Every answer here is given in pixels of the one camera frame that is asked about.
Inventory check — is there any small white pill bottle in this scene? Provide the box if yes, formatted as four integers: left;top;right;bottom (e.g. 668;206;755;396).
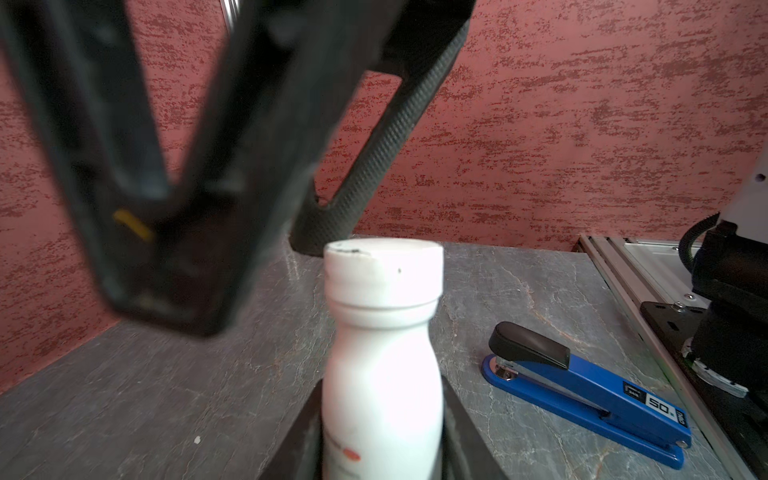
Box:
321;301;444;479

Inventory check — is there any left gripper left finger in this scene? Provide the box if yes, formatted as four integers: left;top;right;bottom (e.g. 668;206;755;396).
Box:
260;381;323;480

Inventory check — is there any white bottle cap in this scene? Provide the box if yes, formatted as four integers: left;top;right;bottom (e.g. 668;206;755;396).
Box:
323;238;444;309

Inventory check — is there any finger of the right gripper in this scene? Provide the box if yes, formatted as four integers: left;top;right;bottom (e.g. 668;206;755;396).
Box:
1;1;405;337
289;0;475;257

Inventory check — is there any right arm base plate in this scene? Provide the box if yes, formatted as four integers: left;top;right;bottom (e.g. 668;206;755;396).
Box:
640;302;767;479

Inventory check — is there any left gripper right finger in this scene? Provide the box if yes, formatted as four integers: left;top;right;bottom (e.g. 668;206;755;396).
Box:
440;376;508;480

